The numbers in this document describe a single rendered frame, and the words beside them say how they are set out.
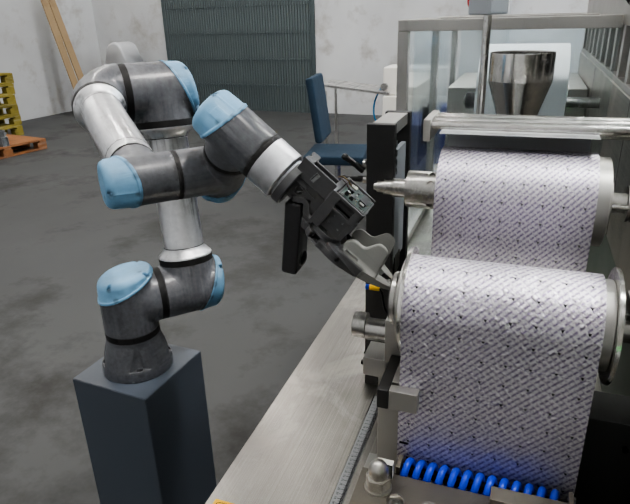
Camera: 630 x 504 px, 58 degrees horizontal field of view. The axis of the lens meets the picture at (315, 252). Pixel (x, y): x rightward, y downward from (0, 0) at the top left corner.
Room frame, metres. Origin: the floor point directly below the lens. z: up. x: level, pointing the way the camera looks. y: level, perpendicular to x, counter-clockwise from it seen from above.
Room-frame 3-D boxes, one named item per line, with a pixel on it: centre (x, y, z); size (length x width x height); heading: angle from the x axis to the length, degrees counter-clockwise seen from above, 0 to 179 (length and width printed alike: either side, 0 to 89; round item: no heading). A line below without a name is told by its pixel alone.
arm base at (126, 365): (1.11, 0.41, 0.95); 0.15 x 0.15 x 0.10
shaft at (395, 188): (0.97, -0.14, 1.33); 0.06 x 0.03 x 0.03; 70
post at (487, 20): (1.21, -0.35, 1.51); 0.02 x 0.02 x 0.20
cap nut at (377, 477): (0.59, -0.08, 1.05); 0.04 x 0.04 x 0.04
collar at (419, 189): (0.95, -0.19, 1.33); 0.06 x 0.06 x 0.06; 70
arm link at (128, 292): (1.11, 0.40, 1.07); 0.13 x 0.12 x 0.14; 117
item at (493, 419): (0.61, -0.22, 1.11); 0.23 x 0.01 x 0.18; 70
